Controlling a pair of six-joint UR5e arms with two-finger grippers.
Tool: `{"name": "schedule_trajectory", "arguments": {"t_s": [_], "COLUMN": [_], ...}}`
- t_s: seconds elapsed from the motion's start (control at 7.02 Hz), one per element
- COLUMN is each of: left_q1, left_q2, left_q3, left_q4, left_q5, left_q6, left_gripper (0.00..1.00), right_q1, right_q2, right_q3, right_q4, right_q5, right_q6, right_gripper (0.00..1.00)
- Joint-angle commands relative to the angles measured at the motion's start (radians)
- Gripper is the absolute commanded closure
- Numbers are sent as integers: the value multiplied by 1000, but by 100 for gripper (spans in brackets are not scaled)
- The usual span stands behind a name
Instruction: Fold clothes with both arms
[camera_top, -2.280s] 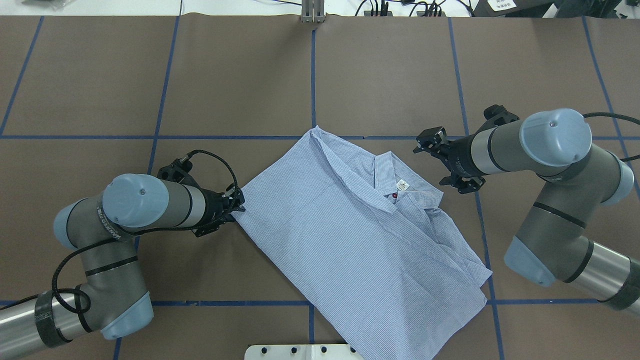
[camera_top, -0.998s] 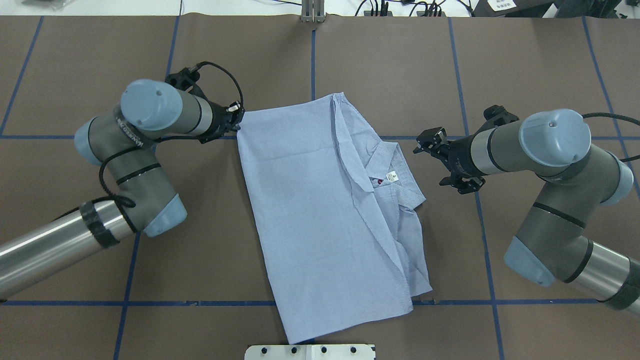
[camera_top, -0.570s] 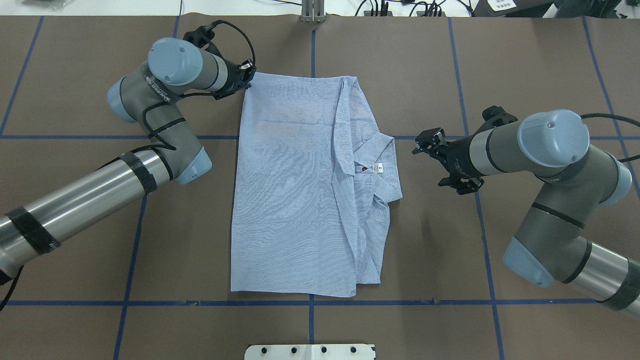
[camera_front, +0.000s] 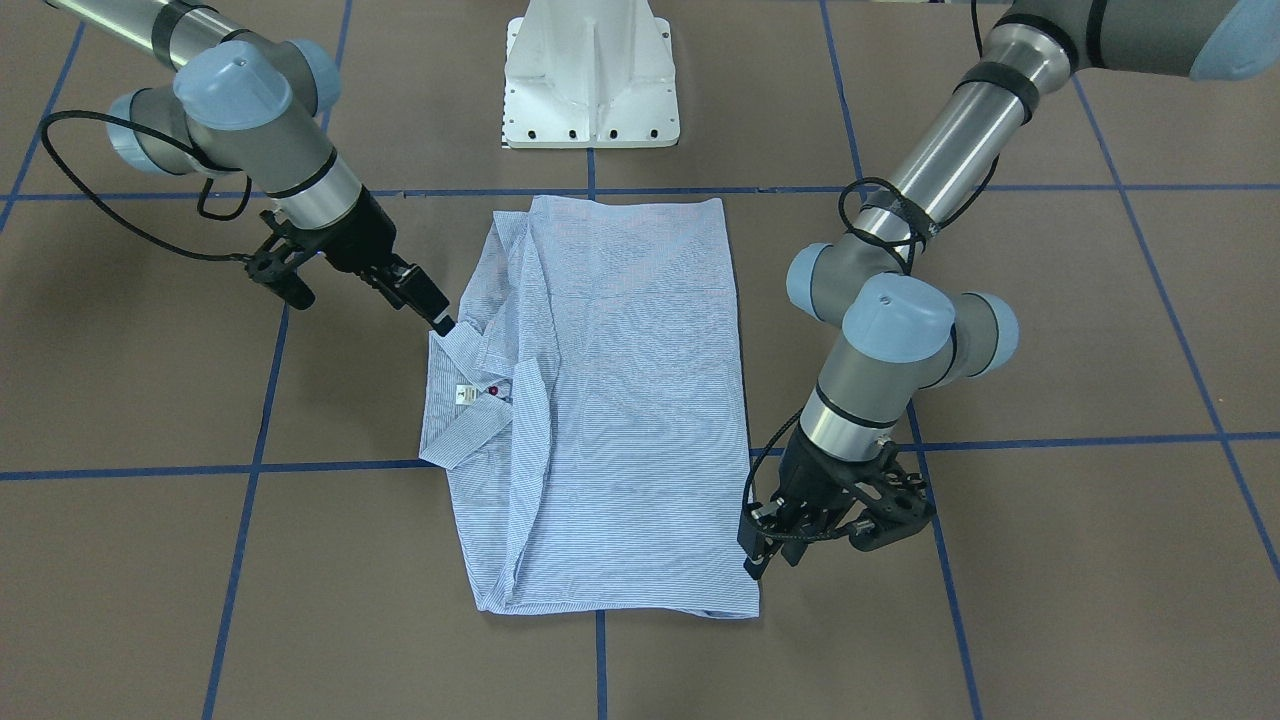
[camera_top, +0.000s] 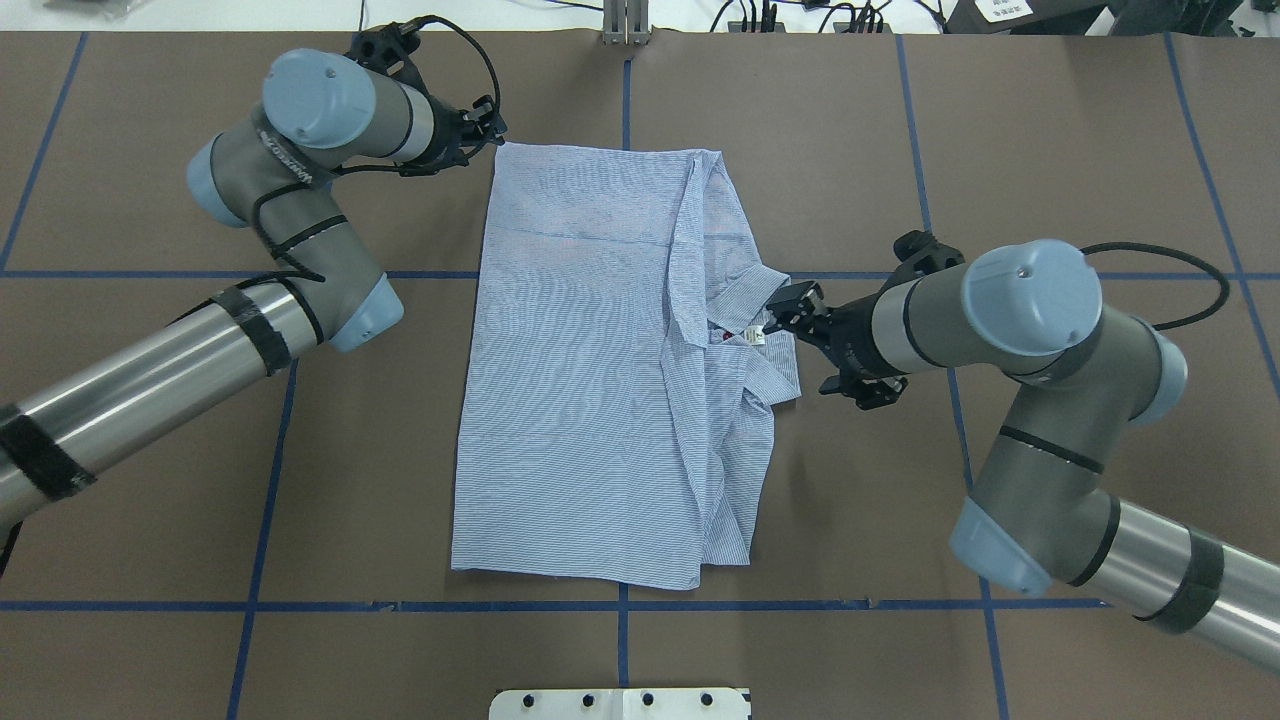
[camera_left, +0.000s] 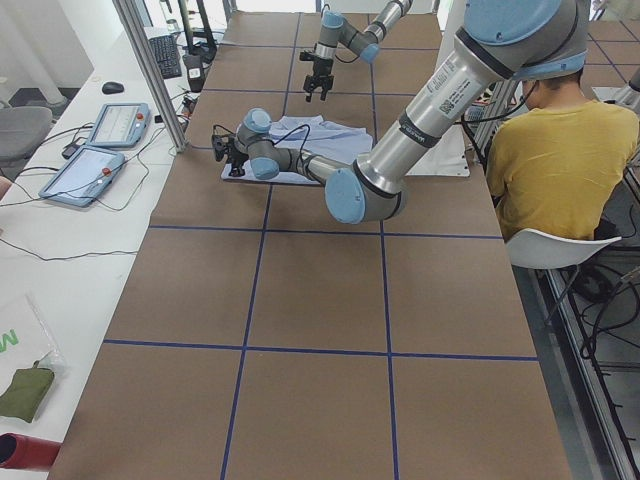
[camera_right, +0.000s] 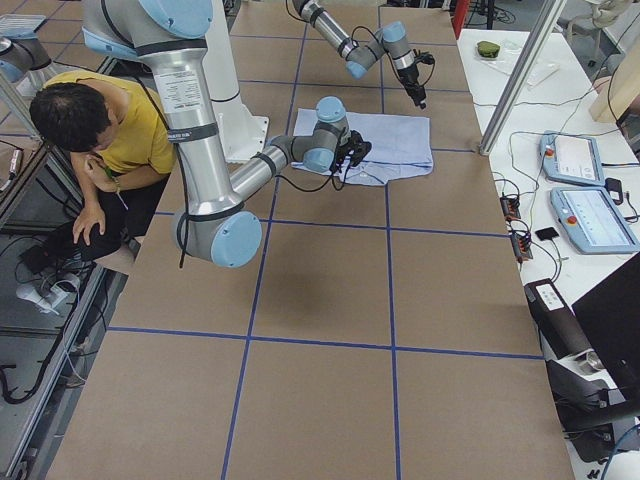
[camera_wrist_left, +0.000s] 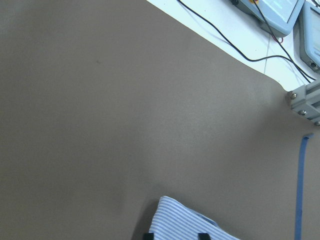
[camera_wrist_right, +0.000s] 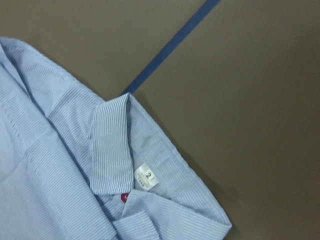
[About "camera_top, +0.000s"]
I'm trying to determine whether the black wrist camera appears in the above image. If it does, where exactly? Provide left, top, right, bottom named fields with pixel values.
left=344, top=20, right=422, bottom=86
left=884, top=231, right=966, bottom=287

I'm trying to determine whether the black cable bundle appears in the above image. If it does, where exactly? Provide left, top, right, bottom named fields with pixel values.
left=708, top=0, right=946, bottom=35

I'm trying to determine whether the grey aluminium frame post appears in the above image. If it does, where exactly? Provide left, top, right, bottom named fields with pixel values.
left=602, top=0, right=652, bottom=46

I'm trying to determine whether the black equipment box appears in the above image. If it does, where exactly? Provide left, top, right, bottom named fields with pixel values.
left=943, top=1, right=1108, bottom=36

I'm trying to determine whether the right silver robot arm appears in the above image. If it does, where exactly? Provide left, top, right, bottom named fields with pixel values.
left=765, top=231, right=1279, bottom=673

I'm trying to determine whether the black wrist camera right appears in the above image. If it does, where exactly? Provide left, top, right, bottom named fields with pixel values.
left=884, top=231, right=966, bottom=287

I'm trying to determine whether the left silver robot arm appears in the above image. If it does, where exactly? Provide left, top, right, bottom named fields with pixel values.
left=1, top=41, right=506, bottom=529

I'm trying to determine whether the blue striped button shirt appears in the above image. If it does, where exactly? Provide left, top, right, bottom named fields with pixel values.
left=451, top=143, right=801, bottom=591

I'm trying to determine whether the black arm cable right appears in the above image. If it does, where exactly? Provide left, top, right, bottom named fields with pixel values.
left=1080, top=242, right=1233, bottom=333

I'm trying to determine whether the brown table mat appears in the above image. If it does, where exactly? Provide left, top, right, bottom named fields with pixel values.
left=3, top=29, right=1277, bottom=719

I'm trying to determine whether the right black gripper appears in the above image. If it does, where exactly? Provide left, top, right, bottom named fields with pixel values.
left=763, top=282, right=909, bottom=411

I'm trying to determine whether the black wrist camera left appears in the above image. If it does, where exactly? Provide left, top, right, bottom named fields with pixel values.
left=344, top=20, right=422, bottom=86

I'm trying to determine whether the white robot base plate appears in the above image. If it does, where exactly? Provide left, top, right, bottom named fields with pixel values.
left=488, top=687, right=754, bottom=719

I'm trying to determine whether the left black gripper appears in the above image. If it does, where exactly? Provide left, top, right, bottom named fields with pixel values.
left=425, top=95, right=508, bottom=176

